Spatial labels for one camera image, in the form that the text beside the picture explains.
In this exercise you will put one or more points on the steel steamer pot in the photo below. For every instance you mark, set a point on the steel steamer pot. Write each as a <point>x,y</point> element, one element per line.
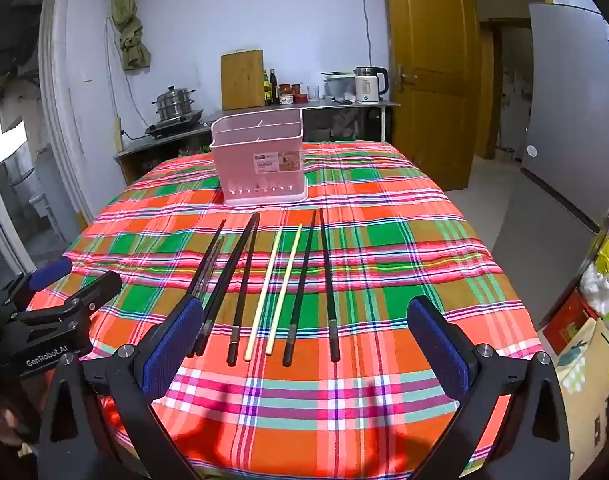
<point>173,102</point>

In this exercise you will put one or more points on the black induction cooker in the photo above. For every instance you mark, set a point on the black induction cooker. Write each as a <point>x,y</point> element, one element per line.
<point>177,126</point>

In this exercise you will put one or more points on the white plastic bag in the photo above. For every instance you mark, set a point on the white plastic bag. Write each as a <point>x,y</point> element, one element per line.
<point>601,290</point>

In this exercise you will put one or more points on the pink plastic utensil holder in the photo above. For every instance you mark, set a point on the pink plastic utensil holder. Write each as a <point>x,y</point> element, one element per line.
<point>257,160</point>

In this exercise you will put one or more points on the clear plastic storage box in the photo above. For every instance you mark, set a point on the clear plastic storage box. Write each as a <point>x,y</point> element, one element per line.
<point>337,87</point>

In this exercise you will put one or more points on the white electric kettle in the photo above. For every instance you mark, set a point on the white electric kettle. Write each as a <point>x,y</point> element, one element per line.
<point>369,85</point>

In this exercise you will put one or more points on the yellow power strip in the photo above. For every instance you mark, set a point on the yellow power strip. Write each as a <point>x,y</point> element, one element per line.
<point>118,132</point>

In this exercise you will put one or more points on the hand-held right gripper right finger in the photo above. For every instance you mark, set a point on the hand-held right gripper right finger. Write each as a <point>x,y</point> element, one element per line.
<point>444,345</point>

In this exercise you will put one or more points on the cream chopstick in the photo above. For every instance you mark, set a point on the cream chopstick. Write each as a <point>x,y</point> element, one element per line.
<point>264,292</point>
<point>284,290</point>

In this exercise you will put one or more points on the low steel kitchen table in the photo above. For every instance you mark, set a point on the low steel kitchen table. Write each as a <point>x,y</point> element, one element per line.
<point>149,146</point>

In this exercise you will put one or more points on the green knotted curtain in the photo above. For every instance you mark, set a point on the green knotted curtain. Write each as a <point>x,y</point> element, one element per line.
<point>129,30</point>

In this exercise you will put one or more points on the red tin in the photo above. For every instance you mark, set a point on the red tin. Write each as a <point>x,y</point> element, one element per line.
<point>300,98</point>

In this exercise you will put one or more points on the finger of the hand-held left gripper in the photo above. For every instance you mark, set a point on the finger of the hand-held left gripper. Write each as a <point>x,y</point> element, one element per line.
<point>97,292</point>
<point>49,272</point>

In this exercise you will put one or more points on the red sauce jar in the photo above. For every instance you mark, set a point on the red sauce jar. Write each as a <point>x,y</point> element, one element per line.
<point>296,89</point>

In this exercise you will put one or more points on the tall steel kitchen table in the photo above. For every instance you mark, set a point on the tall steel kitchen table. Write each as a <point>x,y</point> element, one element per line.
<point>354,106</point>

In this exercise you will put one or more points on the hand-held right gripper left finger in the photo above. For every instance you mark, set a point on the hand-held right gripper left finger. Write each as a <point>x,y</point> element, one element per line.
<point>174,340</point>

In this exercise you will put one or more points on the grey refrigerator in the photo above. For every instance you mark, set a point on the grey refrigerator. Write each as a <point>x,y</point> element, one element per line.
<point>569,110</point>

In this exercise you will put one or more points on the white-labelled sauce jar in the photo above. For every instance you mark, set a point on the white-labelled sauce jar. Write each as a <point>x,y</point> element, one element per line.
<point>285,96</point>

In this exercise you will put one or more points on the plaid tablecloth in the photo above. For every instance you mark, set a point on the plaid tablecloth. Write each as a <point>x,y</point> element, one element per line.
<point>374,260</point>

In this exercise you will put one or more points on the wooden cutting board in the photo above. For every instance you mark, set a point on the wooden cutting board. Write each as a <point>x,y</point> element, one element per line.
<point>242,80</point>

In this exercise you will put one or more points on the clear drinking glass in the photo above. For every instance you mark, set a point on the clear drinking glass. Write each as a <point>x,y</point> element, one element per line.
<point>313,93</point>

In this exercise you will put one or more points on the red box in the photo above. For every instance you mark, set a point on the red box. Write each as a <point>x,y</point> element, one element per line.
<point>566,322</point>

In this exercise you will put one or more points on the yellow wooden door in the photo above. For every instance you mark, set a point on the yellow wooden door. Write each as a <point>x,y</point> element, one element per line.
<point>429,60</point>

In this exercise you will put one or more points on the cardboard box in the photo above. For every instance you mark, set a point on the cardboard box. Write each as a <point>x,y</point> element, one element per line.
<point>584,380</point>

